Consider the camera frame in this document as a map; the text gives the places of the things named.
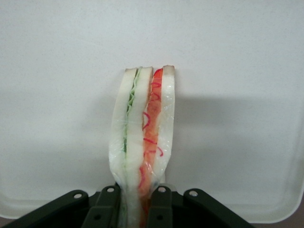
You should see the plastic sandwich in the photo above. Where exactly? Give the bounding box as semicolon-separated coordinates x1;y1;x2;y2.
108;64;177;228

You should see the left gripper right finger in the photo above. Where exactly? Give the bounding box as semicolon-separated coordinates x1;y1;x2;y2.
145;184;259;228

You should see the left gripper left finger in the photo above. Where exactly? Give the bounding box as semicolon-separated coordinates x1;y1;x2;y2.
0;184;122;228

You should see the cream plastic tray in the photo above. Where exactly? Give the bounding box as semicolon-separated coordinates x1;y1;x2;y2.
0;0;304;225

